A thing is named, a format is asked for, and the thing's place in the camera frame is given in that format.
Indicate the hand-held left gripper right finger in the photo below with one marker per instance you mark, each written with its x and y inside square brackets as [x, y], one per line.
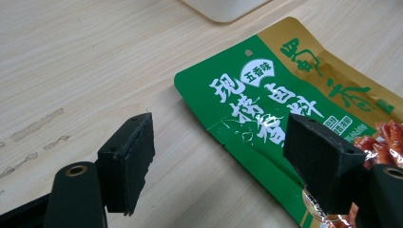
[326, 164]

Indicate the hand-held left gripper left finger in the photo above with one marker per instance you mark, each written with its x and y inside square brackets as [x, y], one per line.
[126, 167]

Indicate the green and gold snack packet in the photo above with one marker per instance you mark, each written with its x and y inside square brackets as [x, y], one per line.
[253, 104]

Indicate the white tray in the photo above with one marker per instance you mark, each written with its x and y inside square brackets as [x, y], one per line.
[226, 9]

